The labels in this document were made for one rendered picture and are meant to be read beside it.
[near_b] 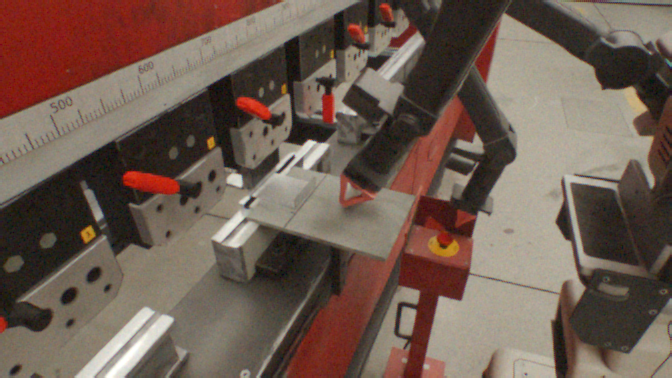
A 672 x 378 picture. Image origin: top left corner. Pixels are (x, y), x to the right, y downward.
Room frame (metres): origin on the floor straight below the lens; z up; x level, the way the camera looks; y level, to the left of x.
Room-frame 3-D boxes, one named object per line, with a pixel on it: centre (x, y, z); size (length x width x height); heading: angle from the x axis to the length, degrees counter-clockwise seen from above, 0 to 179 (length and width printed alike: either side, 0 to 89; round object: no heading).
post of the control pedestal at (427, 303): (0.77, -0.26, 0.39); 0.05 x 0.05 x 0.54; 71
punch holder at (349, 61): (1.00, 0.00, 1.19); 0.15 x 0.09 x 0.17; 157
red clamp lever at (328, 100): (0.78, 0.03, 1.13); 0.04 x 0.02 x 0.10; 67
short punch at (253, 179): (0.66, 0.15, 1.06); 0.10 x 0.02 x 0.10; 157
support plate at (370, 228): (0.60, 0.01, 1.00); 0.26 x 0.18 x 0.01; 67
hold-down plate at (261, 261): (0.67, 0.08, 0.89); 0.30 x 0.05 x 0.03; 157
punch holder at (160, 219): (0.45, 0.23, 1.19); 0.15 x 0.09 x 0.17; 157
